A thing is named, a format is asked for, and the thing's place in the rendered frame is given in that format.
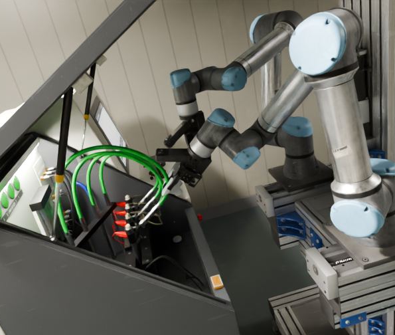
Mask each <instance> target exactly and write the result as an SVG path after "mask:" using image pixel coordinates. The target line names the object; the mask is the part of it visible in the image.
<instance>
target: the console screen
mask: <svg viewBox="0 0 395 335"><path fill-rule="evenodd" d="M90 115H91V117H92V118H93V120H94V121H95V123H96V125H97V126H98V127H99V129H100V131H101V133H102V134H103V136H104V138H105V139H106V140H107V142H108V144H109V145H114V146H123V147H127V148H128V146H127V144H126V142H125V140H124V139H123V137H122V136H121V134H120V132H119V131H118V129H117V128H116V125H115V124H114V122H113V121H112V119H111V118H110V115H109V114H108V113H107V111H106V109H105V108H104V106H103V104H102V103H101V101H100V99H99V98H98V96H97V95H96V97H95V99H94V102H93V104H92V107H91V109H90ZM117 158H118V160H119V161H120V163H121V164H122V166H123V168H124V169H125V171H126V172H127V174H129V159H128V158H124V157H121V156H117Z"/></svg>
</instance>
